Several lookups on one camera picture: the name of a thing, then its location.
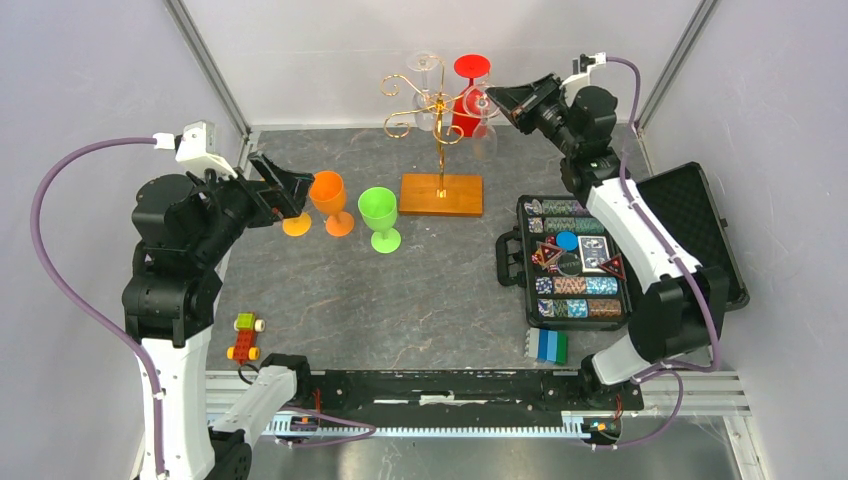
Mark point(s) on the yellow wine glass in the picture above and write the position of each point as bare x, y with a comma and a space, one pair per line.
297, 226

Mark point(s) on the red wine glass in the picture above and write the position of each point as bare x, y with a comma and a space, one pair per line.
475, 68

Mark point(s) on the blue green brick stack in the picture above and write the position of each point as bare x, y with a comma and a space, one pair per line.
546, 346

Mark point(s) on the clear dealer button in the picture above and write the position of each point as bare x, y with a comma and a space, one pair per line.
569, 264

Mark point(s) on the clear glass back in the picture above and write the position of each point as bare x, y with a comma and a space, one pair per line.
424, 65

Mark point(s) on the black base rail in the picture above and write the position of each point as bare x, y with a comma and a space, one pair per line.
461, 398

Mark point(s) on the black poker chip case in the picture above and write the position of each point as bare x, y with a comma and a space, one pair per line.
526, 255

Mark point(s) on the orange wine glass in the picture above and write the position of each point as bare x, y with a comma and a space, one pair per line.
328, 195

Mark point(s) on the toy brick car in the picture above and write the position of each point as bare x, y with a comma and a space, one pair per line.
245, 350

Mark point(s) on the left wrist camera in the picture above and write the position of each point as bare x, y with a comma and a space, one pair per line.
197, 152

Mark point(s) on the blue playing card deck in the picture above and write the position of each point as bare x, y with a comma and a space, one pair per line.
594, 251

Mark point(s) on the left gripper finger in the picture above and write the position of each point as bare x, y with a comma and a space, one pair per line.
294, 190
272, 173

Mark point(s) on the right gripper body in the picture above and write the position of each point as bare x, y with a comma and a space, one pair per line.
547, 115

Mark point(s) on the clear flute glass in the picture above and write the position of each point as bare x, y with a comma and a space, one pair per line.
480, 106

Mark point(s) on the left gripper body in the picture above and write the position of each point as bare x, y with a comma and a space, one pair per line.
251, 204

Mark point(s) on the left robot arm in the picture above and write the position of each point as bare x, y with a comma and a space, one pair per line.
187, 223

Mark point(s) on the green wine glass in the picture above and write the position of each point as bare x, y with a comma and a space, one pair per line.
378, 208

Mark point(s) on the blue round chip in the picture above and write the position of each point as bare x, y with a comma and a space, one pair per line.
567, 240

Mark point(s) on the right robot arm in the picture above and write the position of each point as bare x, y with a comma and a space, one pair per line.
678, 320

